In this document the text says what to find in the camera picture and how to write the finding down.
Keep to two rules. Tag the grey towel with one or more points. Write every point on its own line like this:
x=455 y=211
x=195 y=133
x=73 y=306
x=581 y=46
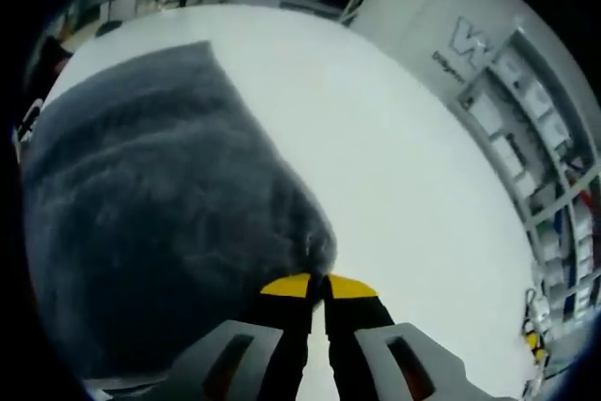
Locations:
x=155 y=213

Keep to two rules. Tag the yellow black tool pile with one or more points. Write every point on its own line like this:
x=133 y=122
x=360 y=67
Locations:
x=533 y=330

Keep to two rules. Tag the grey metal shelving unit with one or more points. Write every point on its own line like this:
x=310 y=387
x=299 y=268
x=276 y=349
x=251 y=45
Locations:
x=540 y=161

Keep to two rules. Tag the rows of white storage bins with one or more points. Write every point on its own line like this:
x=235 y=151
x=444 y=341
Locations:
x=549 y=138

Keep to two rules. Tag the grey wall lettering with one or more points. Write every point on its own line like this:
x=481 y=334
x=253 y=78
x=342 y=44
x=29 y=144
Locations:
x=469 y=41

